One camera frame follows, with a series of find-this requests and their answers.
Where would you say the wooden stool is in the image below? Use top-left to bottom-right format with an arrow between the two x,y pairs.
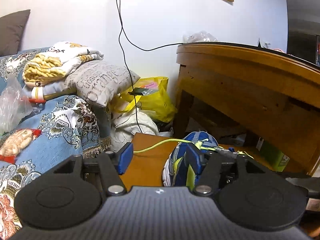
119,132 -> 283,188

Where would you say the black power bank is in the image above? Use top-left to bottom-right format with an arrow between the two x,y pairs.
128,87 -> 148,96

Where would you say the green cardboard box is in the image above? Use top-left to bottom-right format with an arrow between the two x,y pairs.
256,137 -> 292,172

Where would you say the yellow plastic bag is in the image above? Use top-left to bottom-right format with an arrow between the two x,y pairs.
111,76 -> 178,123

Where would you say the light blue folded cloth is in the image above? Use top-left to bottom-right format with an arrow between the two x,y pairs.
31,81 -> 78,102

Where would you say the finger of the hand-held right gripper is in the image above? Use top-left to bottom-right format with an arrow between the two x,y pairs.
284,176 -> 320,197

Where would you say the neon yellow shoelace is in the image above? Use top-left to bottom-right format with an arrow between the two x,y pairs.
134,139 -> 250,155

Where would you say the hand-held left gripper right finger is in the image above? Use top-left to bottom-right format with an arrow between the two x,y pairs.
184,143 -> 266,196

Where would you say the round wooden table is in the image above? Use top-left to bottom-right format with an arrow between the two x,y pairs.
172,42 -> 320,175

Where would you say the thin black cable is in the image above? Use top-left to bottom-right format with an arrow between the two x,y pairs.
119,27 -> 143,133

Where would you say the crumpled clear plastic bag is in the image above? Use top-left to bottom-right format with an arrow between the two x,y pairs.
182,31 -> 218,43

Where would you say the blue sneaker shoe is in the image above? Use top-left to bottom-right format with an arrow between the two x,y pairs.
162,131 -> 254,188

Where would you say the red-edged snack packet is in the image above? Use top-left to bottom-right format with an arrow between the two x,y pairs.
0,128 -> 42,162

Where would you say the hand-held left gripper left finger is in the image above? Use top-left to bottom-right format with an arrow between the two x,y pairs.
52,142 -> 134,196

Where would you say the grey printed pillow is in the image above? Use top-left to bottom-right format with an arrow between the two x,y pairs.
65,60 -> 141,108

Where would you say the dark grey cushion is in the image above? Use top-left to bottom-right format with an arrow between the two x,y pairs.
0,9 -> 31,57

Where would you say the yellow white printed quilt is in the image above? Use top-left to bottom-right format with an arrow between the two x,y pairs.
22,41 -> 104,88

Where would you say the white lace cloth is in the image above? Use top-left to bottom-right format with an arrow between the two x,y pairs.
110,111 -> 160,153

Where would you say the black charging cable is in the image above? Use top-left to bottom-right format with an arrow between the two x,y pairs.
116,0 -> 185,52

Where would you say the blue patterned sofa cover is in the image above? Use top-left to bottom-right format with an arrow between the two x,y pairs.
0,46 -> 112,230

